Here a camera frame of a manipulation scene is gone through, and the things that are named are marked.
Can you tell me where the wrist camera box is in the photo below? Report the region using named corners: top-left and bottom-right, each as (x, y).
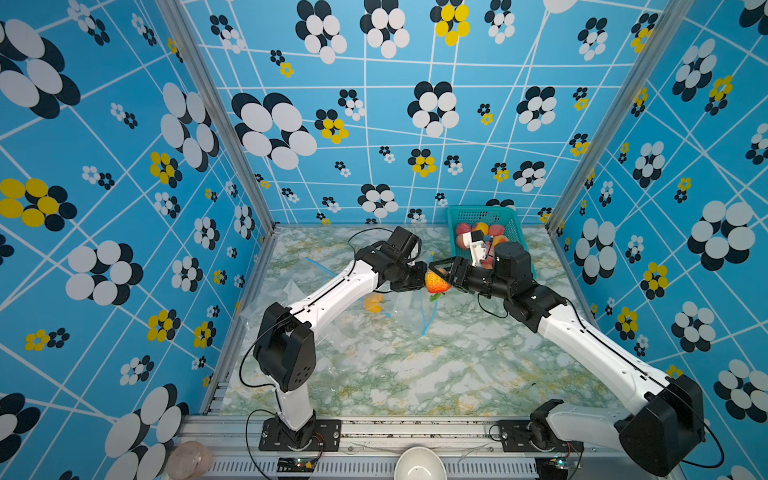
top-left (385, 226), bottom-right (422, 263)
top-left (464, 230), bottom-right (528, 270)

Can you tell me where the yellow peach in basket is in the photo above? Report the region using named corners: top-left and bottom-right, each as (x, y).
top-left (472, 222), bottom-right (489, 236)

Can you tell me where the orange red peach in basket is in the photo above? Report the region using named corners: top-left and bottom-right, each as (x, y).
top-left (491, 235), bottom-right (509, 248)

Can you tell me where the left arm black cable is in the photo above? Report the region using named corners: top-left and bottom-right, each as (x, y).
top-left (346, 226), bottom-right (394, 277)

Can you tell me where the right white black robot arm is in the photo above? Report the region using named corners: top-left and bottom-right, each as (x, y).
top-left (429, 254), bottom-right (706, 477)

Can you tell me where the teal plastic basket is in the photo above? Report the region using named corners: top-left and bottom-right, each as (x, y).
top-left (447, 205), bottom-right (528, 259)

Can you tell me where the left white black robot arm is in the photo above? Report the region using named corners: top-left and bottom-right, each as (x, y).
top-left (252, 254), bottom-right (427, 450)

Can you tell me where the pink peach in basket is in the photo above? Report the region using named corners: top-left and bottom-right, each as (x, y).
top-left (455, 234), bottom-right (468, 250)

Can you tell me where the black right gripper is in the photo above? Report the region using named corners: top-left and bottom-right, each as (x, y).
top-left (430, 258), bottom-right (513, 304)

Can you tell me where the pink translucent object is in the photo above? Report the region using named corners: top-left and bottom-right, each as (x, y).
top-left (165, 441), bottom-right (214, 480)

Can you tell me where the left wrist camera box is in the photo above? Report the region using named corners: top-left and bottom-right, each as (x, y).
top-left (385, 226), bottom-right (422, 263)

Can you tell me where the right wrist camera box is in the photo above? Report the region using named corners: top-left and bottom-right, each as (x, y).
top-left (464, 230), bottom-right (528, 270)

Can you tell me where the aluminium front rail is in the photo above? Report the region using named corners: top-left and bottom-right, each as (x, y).
top-left (177, 414), bottom-right (650, 479)

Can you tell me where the white bowl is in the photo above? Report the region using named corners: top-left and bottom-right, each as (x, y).
top-left (394, 446), bottom-right (448, 480)

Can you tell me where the clear zip-top bag blue zipper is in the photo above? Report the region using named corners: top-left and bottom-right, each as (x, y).
top-left (288, 260), bottom-right (444, 372)

